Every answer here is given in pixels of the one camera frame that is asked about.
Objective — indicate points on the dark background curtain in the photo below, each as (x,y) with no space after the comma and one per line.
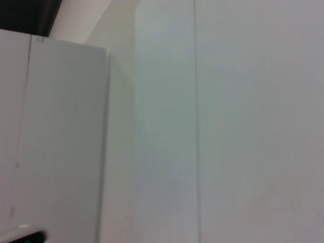
(25,15)

